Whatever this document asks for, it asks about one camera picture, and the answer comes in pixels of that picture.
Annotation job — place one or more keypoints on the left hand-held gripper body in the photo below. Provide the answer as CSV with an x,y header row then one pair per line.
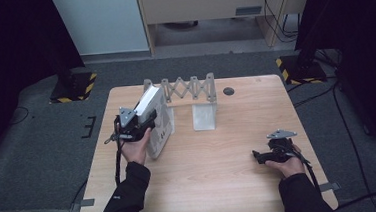
x,y
130,125

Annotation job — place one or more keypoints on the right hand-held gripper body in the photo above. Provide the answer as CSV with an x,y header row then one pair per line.
x,y
280,146

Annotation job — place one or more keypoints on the grey expandable book rack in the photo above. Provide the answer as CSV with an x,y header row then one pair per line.
x,y
202,98

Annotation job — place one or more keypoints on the person's right hand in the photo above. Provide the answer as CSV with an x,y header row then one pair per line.
x,y
290,167

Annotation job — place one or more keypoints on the person's left hand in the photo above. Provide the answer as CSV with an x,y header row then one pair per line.
x,y
135,149

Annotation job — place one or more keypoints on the grey tape piece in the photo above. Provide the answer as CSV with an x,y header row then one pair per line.
x,y
87,203
329,186

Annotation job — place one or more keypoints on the striped black stand base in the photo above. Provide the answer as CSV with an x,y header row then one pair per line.
x,y
73,89
302,71

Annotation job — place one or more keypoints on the white panel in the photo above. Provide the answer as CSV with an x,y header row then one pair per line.
x,y
100,22

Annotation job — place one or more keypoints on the light wooden desk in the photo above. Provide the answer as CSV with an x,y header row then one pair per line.
x,y
202,4

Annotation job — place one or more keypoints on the black curtain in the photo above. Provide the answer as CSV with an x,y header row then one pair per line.
x,y
8,48
365,40

